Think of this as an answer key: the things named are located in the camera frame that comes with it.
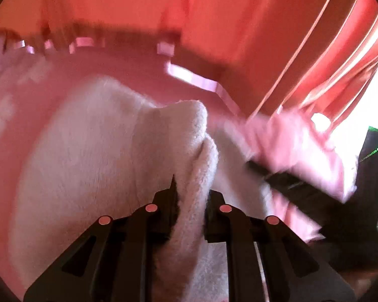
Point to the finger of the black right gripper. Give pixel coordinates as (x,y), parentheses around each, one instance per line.
(308,198)

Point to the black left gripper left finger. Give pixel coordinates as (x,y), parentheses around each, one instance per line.
(113,259)

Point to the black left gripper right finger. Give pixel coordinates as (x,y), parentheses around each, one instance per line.
(266,261)

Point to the white knitted sweater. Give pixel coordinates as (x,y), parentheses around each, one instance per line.
(107,151)

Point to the orange curtain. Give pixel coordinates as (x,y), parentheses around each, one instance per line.
(268,55)

